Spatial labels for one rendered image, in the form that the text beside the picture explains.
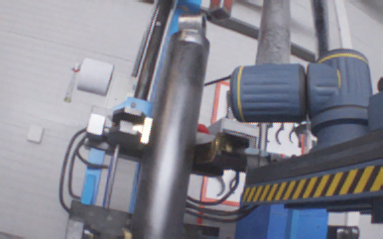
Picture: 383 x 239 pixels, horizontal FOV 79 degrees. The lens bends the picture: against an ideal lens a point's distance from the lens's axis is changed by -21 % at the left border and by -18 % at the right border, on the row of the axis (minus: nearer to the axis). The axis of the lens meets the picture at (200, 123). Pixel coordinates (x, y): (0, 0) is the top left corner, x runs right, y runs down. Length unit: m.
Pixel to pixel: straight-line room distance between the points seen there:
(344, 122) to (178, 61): 0.78
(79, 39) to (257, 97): 3.07
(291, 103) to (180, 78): 0.54
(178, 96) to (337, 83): 0.66
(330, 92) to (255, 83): 0.24
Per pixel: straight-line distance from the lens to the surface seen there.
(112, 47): 3.65
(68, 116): 3.30
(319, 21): 1.66
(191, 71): 1.25
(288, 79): 0.87
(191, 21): 1.45
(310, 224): 2.66
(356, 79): 0.88
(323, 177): 0.68
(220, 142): 1.14
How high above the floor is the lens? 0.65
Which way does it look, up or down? 19 degrees up
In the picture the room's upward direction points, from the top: 9 degrees clockwise
